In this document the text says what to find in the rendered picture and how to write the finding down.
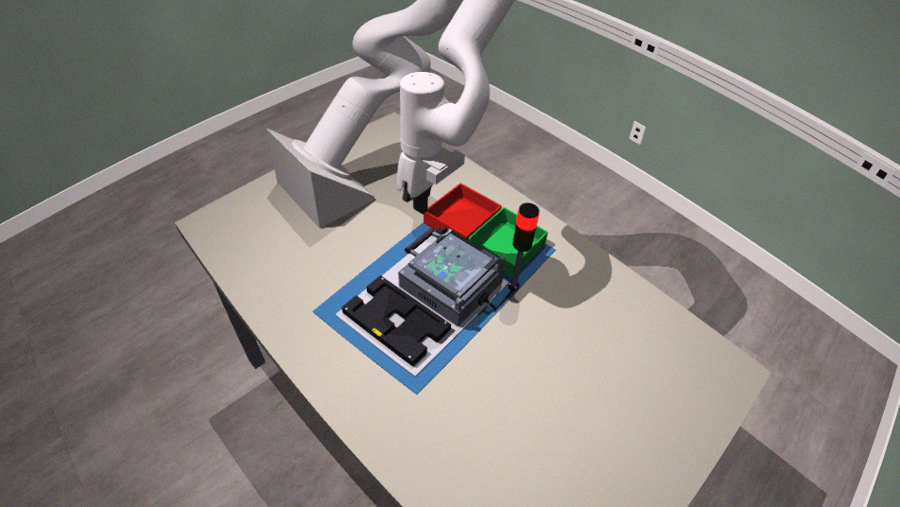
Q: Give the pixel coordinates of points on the red bin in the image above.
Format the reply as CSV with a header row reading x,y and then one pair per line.
x,y
462,209

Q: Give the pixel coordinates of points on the green bin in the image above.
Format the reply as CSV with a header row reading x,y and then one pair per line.
x,y
497,235

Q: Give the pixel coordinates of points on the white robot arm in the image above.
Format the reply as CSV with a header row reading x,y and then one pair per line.
x,y
427,117

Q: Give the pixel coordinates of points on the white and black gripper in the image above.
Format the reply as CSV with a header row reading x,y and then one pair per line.
x,y
411,175

